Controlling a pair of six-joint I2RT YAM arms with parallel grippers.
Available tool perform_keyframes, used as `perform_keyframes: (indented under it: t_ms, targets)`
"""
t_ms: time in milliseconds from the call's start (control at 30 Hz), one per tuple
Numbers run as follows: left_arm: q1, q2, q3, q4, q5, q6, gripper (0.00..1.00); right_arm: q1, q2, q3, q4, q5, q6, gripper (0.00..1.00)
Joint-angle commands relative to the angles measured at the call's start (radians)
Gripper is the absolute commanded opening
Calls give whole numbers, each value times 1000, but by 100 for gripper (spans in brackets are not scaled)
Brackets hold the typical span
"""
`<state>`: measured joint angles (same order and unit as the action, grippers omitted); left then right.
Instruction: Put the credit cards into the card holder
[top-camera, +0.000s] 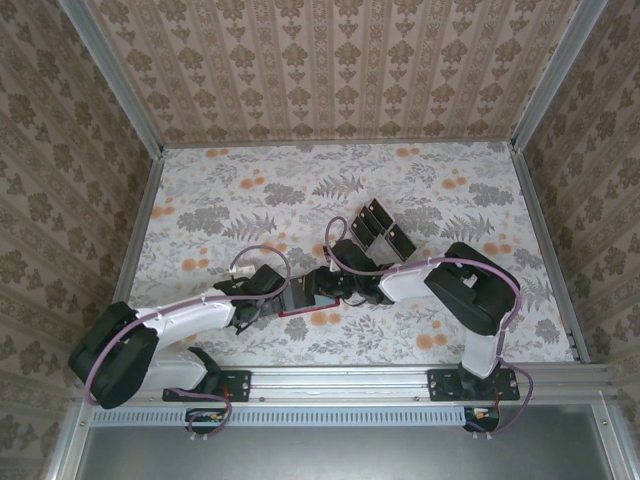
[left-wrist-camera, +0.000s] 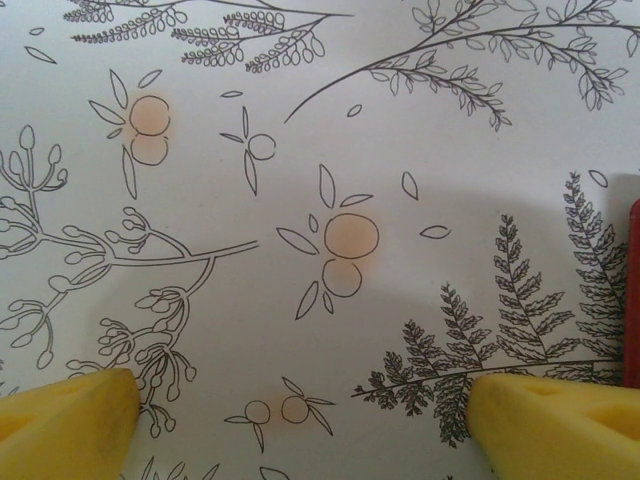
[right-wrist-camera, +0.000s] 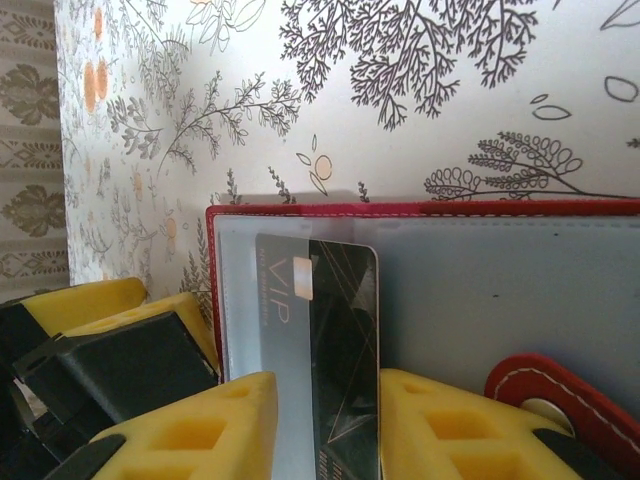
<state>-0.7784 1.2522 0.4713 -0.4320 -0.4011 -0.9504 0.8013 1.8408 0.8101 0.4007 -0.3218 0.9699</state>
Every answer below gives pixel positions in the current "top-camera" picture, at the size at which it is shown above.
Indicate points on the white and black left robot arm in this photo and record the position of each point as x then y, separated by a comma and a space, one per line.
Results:
190, 316

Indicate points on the aluminium table side rail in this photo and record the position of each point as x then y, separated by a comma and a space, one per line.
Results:
135, 245
550, 250

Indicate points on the aluminium mounting rail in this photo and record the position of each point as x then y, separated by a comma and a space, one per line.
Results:
340, 385

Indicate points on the aluminium frame post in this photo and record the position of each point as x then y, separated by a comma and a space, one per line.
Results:
555, 75
115, 85

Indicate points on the grey metal panel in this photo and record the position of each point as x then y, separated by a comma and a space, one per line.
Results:
350, 455

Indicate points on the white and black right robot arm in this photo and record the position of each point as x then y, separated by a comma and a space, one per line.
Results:
405, 282

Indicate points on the black VIP credit card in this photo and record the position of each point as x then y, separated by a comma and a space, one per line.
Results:
300, 299

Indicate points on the red leather card holder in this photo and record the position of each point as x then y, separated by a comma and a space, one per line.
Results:
332, 303

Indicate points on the black card rack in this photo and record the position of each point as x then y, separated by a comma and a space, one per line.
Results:
390, 235

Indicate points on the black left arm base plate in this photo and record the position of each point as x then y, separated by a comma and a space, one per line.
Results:
235, 385

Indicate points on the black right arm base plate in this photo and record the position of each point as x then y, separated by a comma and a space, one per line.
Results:
445, 385

